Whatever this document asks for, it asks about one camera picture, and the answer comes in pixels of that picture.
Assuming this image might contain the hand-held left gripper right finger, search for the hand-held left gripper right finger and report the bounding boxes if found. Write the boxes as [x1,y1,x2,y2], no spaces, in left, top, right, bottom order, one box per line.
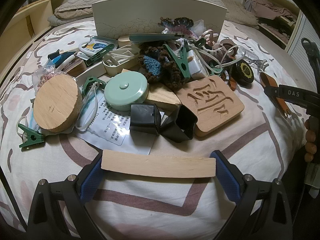
[210,150,295,240]

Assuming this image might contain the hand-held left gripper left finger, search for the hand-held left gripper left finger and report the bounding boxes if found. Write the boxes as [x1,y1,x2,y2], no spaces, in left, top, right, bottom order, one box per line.
[27,151,105,240]

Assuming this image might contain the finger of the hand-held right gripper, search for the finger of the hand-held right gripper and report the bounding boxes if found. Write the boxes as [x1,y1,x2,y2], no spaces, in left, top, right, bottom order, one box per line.
[264,85,282,98]

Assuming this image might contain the brown tape roll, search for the brown tape roll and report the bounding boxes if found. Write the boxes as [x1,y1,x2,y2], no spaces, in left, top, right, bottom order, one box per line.
[220,39,238,53]

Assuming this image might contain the light wooden strip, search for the light wooden strip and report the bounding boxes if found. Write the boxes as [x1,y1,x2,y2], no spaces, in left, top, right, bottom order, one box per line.
[101,149,217,179]

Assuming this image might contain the white cardboard storage box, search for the white cardboard storage box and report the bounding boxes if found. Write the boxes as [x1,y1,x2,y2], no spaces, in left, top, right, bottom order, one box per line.
[91,0,228,43]

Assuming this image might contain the person's right hand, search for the person's right hand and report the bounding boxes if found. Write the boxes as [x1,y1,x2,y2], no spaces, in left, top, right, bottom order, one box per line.
[304,119,317,163]

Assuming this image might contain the metal clasp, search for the metal clasp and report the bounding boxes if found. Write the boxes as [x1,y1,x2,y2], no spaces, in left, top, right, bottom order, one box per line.
[250,59,268,72]

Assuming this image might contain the black round tin gold print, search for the black round tin gold print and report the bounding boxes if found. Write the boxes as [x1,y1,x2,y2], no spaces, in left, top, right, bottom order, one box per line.
[231,60,255,87]

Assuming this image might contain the clear glass bottle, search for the clear glass bottle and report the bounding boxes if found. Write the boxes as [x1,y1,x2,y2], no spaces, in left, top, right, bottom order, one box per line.
[237,46,268,68]

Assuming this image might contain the closet alcove shelf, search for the closet alcove shelf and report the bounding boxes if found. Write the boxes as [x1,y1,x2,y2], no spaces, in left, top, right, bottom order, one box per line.
[242,0,301,51]

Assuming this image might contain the white printed plastic packet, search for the white printed plastic packet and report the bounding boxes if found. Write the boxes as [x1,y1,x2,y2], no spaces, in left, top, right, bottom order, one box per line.
[75,90,152,155]

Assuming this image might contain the white louvered door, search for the white louvered door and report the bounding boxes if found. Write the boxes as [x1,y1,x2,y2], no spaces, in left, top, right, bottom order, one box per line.
[286,11,320,58]

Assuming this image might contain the carved wooden plaque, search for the carved wooden plaque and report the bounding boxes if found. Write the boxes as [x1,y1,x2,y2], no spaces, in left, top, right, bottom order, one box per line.
[175,74,245,138]

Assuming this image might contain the black square rubber cap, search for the black square rubber cap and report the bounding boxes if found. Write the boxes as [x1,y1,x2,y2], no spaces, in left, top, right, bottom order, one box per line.
[160,104,199,143]
[129,103,160,135]

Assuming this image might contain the small dark green clip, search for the small dark green clip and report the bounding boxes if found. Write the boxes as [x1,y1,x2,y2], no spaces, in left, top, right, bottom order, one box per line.
[81,76,107,96]
[17,124,46,152]

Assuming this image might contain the printed blanket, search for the printed blanket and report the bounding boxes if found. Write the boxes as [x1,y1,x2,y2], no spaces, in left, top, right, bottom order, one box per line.
[0,20,320,240]

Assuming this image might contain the white charger block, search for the white charger block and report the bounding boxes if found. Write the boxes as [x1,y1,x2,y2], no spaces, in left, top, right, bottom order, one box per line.
[186,50,208,78]

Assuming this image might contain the round cork lid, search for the round cork lid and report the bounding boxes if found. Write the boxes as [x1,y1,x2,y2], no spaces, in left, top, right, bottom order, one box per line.
[33,74,83,133]

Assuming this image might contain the clear packet with blue edge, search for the clear packet with blue edge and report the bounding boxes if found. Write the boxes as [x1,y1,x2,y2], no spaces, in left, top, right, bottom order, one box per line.
[24,114,42,133]

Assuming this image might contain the pile of clothes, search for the pile of clothes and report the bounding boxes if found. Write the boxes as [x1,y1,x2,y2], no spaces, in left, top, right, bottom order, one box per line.
[244,0,300,18]

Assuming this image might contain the mint green round tape measure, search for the mint green round tape measure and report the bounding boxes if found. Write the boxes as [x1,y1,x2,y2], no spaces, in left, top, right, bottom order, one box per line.
[104,71,148,111]

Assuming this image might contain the crumpled clear plastic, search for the crumpled clear plastic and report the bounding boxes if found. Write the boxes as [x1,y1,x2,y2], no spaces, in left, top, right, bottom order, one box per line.
[194,20,207,34]

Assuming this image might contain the large green clothespin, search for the large green clothespin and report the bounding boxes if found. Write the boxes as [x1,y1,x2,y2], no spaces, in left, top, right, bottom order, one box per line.
[162,44,191,80]

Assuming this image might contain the light wooden block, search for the light wooden block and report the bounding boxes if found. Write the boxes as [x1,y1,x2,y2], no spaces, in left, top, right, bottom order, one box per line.
[145,81,182,112]

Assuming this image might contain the bag of pink beads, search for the bag of pink beads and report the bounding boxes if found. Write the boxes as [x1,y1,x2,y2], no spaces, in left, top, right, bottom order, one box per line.
[32,61,66,92]

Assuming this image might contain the dark brown wooden block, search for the dark brown wooden block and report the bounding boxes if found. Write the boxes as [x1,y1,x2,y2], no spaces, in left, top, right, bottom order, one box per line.
[64,61,87,78]

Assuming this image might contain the pink and blue crochet piece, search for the pink and blue crochet piece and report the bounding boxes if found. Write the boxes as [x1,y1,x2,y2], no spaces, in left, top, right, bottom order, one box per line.
[157,17,200,40]

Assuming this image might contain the brown and blue crochet piece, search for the brown and blue crochet piece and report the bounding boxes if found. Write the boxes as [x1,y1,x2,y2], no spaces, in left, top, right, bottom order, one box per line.
[137,45,190,90]

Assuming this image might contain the cream plastic tray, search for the cream plastic tray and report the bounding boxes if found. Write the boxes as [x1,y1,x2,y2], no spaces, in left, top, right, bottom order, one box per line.
[102,45,142,77]

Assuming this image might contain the slim green clothespin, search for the slim green clothespin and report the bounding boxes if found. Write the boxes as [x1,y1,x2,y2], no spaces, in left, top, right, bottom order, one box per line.
[84,44,116,67]

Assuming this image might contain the dark blue packet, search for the dark blue packet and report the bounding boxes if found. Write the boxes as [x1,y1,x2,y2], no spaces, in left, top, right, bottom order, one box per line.
[47,50,75,68]

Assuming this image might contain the blue and white packet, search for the blue and white packet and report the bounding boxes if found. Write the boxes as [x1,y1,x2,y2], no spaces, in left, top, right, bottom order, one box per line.
[79,36,118,58]

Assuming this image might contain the oval wooden box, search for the oval wooden box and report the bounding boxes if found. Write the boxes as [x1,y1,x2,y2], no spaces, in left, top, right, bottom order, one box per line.
[117,35,132,48]

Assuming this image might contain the wooden shelf unit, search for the wooden shelf unit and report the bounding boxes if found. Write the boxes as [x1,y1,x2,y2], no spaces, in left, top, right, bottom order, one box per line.
[0,0,69,80]

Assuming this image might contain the brown leather strap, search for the brown leather strap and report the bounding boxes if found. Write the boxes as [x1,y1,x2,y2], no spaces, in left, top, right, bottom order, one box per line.
[259,72,293,118]

